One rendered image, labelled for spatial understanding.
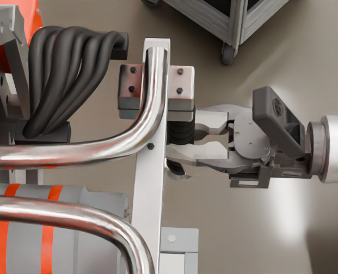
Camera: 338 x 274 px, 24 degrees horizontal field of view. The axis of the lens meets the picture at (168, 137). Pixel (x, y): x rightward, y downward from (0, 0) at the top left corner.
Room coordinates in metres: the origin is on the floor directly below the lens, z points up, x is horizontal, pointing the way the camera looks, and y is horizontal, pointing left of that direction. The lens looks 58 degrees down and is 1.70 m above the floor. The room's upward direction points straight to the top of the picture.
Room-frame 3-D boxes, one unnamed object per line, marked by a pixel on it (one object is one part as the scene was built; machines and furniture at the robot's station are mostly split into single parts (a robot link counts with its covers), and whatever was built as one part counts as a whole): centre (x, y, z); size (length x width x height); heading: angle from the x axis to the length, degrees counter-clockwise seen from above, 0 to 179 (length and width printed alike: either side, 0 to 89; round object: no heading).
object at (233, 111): (0.57, -0.08, 0.83); 0.09 x 0.05 x 0.02; 80
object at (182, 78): (0.55, 0.01, 0.93); 0.09 x 0.05 x 0.05; 88
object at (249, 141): (0.55, -0.14, 0.80); 0.12 x 0.08 x 0.09; 88
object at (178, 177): (0.55, -0.02, 0.83); 0.04 x 0.04 x 0.16
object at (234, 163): (0.52, -0.08, 0.83); 0.09 x 0.05 x 0.02; 96
